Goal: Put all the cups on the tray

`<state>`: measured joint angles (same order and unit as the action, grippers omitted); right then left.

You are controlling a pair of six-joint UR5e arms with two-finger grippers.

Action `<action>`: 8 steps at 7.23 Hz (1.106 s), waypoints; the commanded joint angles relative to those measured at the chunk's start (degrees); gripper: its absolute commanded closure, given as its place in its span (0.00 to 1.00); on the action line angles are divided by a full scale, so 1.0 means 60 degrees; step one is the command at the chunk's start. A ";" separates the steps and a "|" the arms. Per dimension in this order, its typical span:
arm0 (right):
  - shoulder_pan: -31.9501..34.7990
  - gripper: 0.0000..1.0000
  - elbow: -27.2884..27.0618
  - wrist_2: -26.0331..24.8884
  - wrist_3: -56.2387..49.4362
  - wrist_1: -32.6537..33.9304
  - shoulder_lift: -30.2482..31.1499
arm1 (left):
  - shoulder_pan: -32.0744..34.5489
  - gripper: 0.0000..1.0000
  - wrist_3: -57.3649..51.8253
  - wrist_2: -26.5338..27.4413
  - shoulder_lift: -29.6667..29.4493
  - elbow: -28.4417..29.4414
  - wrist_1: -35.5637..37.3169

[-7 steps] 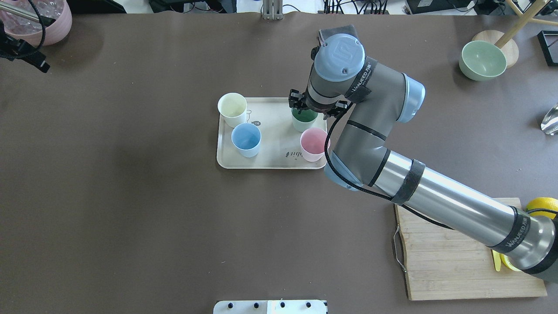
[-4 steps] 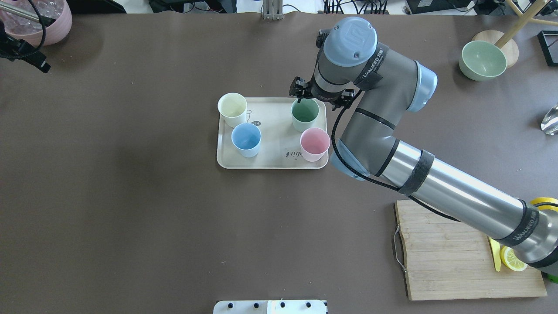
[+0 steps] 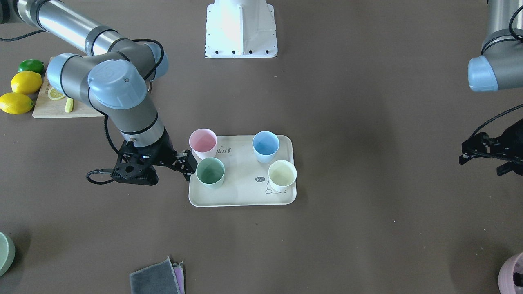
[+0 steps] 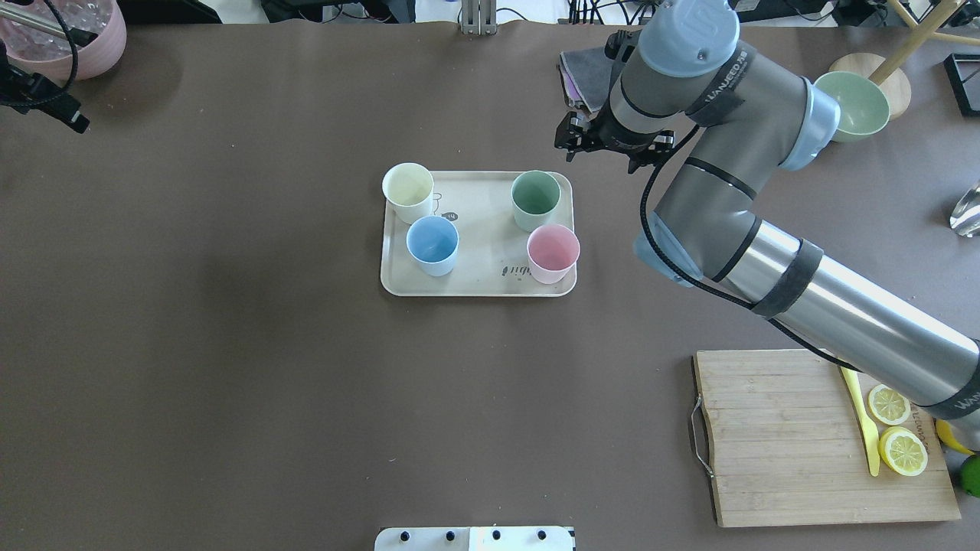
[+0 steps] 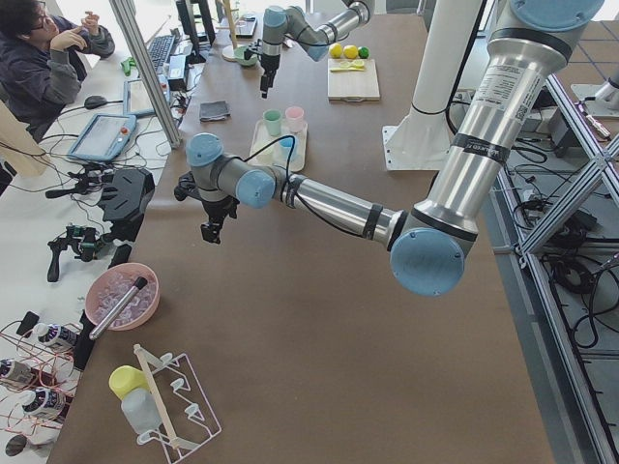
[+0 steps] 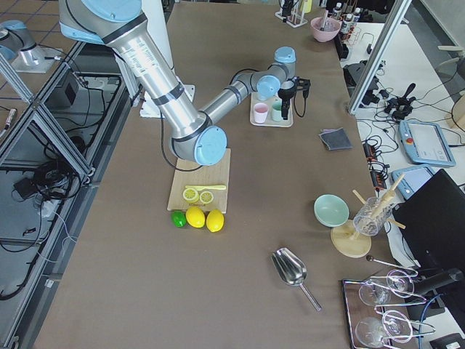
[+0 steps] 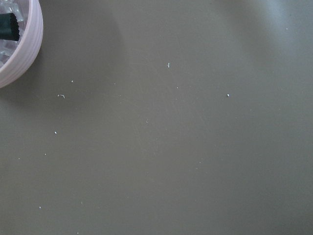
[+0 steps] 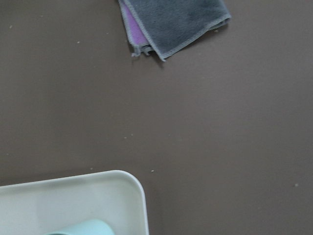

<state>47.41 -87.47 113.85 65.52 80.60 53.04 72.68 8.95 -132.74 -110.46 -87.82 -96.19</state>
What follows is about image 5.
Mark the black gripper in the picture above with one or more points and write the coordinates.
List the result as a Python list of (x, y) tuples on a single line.
[(216, 210), (268, 66)]

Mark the green cup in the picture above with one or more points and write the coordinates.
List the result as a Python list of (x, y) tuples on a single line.
[(272, 121)]

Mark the pink cup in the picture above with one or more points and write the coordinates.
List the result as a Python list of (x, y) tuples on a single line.
[(295, 118)]

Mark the blue cup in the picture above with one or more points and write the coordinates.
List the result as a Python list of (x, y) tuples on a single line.
[(286, 150)]

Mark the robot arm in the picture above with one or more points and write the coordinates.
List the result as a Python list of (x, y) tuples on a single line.
[(291, 23), (429, 243)]

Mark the beige rabbit tray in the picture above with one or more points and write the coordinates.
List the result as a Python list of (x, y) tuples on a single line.
[(261, 140)]

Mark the green bowl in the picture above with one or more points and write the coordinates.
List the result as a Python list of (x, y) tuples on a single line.
[(244, 57)]

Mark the wooden mug tree stand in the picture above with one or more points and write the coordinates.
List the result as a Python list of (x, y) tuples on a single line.
[(228, 51)]

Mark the grey folded cloth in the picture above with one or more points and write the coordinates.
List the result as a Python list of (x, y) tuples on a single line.
[(213, 111)]

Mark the whole lemon outer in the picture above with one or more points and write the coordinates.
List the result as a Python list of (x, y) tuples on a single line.
[(335, 50)]

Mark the wooden cutting board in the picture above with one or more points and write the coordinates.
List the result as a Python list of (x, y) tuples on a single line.
[(353, 86)]

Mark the metal muddler with black tip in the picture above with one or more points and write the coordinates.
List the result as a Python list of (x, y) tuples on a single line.
[(116, 309)]

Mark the whole lemon near lime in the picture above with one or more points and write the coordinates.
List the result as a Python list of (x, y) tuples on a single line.
[(350, 51)]

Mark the yellow plastic knife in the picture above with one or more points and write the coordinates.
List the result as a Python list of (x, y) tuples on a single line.
[(338, 70)]

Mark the lime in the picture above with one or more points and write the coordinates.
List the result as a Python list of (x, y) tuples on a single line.
[(363, 50)]

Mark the black monitor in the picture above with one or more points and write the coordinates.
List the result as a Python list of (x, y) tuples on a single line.
[(201, 43)]

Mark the black keyboard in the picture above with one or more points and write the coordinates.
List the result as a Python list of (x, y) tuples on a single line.
[(159, 50)]

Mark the pink bowl with ice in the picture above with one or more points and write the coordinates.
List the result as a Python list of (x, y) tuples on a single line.
[(113, 285)]

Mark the blue teach pendant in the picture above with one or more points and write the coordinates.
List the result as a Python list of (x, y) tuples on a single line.
[(136, 100), (104, 138)]

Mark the yellow cup on rack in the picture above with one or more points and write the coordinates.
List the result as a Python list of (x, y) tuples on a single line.
[(126, 378)]

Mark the grey cup on rack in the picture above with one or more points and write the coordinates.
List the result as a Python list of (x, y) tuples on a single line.
[(141, 411)]

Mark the seated person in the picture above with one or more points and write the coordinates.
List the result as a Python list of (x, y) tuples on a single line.
[(41, 71)]

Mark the aluminium frame post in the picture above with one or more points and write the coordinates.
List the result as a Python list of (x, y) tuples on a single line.
[(125, 17)]

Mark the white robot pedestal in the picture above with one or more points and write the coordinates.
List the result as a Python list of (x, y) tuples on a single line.
[(422, 139)]

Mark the white wire cup rack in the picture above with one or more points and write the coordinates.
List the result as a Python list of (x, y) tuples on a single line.
[(189, 421)]

